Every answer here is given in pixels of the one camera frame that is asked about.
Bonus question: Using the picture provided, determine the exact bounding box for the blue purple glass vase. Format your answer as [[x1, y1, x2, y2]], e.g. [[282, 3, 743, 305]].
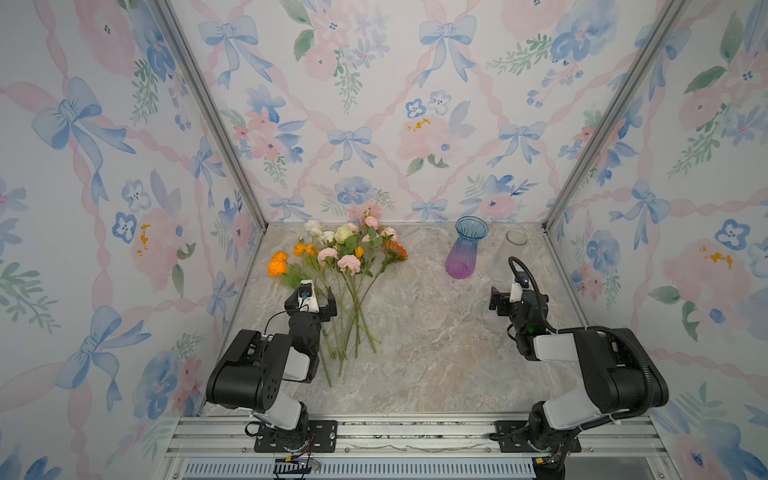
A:
[[445, 215, 489, 279]]

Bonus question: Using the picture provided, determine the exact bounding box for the pink carnation stem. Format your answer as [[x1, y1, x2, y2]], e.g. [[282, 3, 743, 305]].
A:
[[317, 244, 367, 375]]

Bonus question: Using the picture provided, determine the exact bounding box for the dark orange gerbera stem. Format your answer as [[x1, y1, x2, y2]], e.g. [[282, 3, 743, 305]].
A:
[[338, 235, 408, 353]]

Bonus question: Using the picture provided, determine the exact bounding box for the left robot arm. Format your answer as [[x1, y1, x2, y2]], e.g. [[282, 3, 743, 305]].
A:
[[206, 281, 338, 455]]

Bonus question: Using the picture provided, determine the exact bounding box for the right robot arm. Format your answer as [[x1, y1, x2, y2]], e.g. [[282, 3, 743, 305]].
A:
[[489, 256, 669, 471]]

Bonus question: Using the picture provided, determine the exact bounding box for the clear glass jar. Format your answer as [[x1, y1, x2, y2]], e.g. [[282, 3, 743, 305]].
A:
[[488, 227, 528, 290]]

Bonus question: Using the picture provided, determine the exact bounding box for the pink rose bunch stem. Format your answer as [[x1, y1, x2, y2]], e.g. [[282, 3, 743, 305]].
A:
[[345, 214, 399, 243]]

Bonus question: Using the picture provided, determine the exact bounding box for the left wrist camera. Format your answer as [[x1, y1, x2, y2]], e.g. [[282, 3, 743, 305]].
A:
[[297, 280, 319, 313]]

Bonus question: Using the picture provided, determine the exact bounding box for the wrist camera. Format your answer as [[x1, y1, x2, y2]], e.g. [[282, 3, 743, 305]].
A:
[[297, 280, 319, 313], [509, 281, 524, 303]]

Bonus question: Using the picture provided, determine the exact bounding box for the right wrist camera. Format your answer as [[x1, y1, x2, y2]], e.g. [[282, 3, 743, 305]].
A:
[[509, 281, 524, 303]]

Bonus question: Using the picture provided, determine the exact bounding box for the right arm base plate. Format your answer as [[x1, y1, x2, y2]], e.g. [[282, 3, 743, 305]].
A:
[[488, 420, 567, 456]]

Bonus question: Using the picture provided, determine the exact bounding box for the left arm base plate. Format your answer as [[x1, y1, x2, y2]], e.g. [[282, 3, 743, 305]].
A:
[[246, 420, 339, 454]]

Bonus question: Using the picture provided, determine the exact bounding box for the aluminium rail frame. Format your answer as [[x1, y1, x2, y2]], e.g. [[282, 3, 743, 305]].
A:
[[155, 413, 681, 479]]

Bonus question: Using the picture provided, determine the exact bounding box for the left corner aluminium post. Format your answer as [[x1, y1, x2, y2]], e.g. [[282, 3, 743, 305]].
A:
[[148, 0, 268, 233]]

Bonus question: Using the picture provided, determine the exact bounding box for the corner aluminium post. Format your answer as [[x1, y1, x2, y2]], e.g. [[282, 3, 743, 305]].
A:
[[542, 0, 687, 233], [148, 0, 268, 233]]

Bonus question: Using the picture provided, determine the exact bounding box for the right corner aluminium post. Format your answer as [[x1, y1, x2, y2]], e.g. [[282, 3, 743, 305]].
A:
[[542, 0, 687, 233]]

